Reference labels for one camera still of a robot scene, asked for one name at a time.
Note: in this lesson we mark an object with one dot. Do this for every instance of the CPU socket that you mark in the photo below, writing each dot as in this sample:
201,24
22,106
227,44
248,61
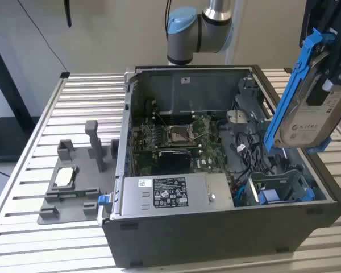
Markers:
177,136

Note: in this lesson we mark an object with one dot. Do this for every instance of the black monitor stand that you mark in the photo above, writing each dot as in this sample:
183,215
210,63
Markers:
5,136

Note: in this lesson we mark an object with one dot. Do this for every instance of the black antenna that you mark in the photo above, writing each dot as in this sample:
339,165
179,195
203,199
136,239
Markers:
67,14

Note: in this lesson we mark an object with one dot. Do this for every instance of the grey metal drive cage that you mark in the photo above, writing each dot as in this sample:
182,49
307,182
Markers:
244,125

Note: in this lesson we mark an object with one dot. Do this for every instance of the blue case latch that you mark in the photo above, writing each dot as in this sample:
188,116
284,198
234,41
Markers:
103,199

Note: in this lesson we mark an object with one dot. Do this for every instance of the silver power supply unit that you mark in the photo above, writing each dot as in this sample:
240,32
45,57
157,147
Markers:
196,196

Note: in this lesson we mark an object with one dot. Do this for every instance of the black open PC case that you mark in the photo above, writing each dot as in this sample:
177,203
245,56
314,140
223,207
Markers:
201,236

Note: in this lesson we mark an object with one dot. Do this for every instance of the grey metal disk bay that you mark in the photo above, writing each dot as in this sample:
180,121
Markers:
272,179

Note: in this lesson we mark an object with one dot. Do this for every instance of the silver CPU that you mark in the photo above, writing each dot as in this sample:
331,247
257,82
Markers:
64,177

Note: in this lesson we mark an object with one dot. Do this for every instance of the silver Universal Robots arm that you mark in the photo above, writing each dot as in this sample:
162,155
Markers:
187,39

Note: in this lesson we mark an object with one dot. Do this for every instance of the grey parts rack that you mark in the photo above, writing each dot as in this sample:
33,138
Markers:
82,182

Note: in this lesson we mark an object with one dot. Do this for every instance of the green Dell motherboard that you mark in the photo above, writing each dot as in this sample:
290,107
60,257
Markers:
211,159

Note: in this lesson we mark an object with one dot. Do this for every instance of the thin metal locking lever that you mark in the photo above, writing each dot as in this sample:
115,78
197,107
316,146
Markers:
162,118

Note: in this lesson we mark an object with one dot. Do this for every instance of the hard disk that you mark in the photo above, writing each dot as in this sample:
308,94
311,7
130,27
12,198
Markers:
307,125

